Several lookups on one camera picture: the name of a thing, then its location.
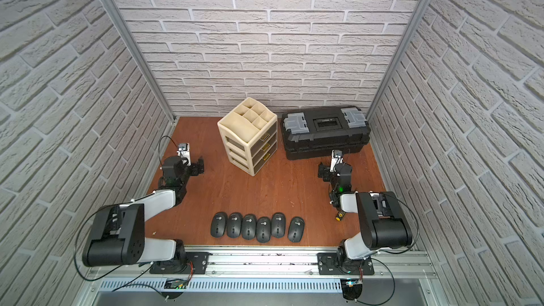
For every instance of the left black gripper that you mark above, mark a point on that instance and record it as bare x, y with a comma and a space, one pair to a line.
197, 166

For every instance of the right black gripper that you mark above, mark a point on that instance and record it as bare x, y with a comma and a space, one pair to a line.
326, 171

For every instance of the transparent grey bottom drawer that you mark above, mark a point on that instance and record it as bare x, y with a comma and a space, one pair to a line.
262, 162

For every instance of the transparent grey drawer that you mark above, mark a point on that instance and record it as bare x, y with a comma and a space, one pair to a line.
264, 150
261, 141
262, 162

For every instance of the black computer mouse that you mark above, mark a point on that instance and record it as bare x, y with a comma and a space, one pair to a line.
296, 229
263, 230
218, 224
248, 229
278, 225
234, 225

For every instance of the beige drawer organizer cabinet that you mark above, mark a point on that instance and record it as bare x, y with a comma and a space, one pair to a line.
240, 129

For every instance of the transparent grey top drawer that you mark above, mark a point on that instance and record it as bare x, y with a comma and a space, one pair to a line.
261, 141

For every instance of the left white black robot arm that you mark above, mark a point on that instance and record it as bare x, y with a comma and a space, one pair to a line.
117, 236

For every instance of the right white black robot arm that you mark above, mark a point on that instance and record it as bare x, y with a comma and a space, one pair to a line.
383, 225

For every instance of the black plastic toolbox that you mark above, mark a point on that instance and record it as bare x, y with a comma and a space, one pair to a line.
312, 133

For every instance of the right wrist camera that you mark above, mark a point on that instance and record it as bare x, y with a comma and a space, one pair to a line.
337, 158

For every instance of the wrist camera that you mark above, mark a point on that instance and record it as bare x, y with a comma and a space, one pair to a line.
337, 158
184, 153

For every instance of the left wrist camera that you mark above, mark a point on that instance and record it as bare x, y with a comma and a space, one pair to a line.
184, 153

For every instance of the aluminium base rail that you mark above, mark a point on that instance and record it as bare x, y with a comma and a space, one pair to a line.
271, 270

